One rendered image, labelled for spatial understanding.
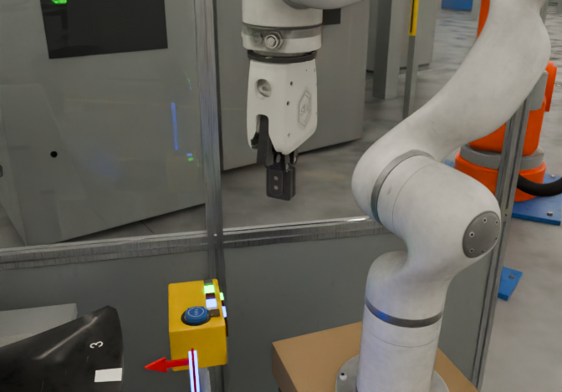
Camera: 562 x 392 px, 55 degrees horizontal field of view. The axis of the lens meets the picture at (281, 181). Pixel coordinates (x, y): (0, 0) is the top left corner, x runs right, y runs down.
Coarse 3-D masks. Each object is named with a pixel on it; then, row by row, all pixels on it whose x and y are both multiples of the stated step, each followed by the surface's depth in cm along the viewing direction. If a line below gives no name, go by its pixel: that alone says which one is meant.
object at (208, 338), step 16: (176, 288) 108; (192, 288) 108; (176, 304) 103; (192, 304) 103; (176, 320) 98; (208, 320) 98; (224, 320) 99; (176, 336) 96; (192, 336) 96; (208, 336) 97; (224, 336) 98; (176, 352) 97; (208, 352) 98; (224, 352) 99; (176, 368) 98
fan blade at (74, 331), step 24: (96, 312) 77; (48, 336) 74; (72, 336) 73; (96, 336) 73; (120, 336) 73; (0, 360) 70; (24, 360) 70; (48, 360) 70; (72, 360) 70; (96, 360) 70; (120, 360) 70; (0, 384) 66; (24, 384) 67; (48, 384) 67; (72, 384) 67; (96, 384) 68; (120, 384) 68
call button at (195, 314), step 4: (188, 308) 100; (192, 308) 100; (196, 308) 100; (200, 308) 100; (204, 308) 100; (188, 312) 99; (192, 312) 99; (196, 312) 99; (200, 312) 99; (204, 312) 99; (188, 316) 98; (192, 316) 98; (196, 316) 98; (200, 316) 98; (204, 316) 98; (188, 320) 98; (192, 320) 97; (196, 320) 97; (200, 320) 97
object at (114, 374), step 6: (96, 372) 69; (102, 372) 69; (108, 372) 69; (114, 372) 69; (120, 372) 69; (96, 378) 68; (102, 378) 68; (108, 378) 68; (114, 378) 68; (120, 378) 69
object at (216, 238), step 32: (512, 128) 151; (512, 160) 154; (512, 192) 158; (320, 224) 150; (352, 224) 151; (0, 256) 134; (32, 256) 136; (64, 256) 139; (96, 256) 139; (128, 256) 141; (224, 288) 151; (480, 352) 179; (224, 384) 163; (480, 384) 185
